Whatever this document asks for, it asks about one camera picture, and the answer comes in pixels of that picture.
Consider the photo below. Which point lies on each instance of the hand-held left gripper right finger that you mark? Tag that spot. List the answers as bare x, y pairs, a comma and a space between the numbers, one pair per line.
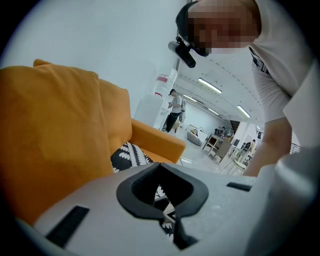
220, 220

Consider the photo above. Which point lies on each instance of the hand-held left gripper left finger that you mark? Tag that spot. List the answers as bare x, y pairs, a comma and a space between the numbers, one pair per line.
100, 220

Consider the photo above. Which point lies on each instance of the black and white patterned pillow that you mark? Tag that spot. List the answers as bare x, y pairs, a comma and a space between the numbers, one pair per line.
167, 210

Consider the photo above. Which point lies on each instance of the black white patterned cushion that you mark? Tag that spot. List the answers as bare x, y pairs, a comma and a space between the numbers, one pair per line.
130, 155

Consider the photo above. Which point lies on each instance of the orange fabric sofa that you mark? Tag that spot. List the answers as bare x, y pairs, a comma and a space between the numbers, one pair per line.
160, 142

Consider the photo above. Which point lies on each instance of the orange sofa back cushion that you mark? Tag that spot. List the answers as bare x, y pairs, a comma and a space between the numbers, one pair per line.
117, 120
50, 125

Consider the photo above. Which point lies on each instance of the person's right forearm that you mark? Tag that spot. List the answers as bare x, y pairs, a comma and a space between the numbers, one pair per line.
272, 145

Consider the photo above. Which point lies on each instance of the black orange patterned pillow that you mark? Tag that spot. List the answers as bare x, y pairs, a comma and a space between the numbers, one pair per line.
194, 133

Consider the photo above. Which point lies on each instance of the ceiling tube light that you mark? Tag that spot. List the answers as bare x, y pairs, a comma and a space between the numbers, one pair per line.
210, 85
243, 111
213, 111
190, 98

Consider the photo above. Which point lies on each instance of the white water dispenser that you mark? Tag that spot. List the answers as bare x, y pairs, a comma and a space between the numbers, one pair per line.
148, 112

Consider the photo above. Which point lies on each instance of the clear water bottle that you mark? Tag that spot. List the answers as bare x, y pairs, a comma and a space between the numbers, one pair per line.
166, 85

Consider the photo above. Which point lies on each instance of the person's white shirt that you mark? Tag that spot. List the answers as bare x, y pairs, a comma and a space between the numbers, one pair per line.
280, 62

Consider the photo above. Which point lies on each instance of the person's head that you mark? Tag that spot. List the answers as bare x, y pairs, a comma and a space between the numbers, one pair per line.
225, 25

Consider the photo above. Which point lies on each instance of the wooden frame table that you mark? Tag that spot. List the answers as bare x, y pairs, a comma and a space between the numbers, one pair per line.
223, 147

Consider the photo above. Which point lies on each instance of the black head-mounted camera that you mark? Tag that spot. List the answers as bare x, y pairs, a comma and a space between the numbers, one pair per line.
183, 53

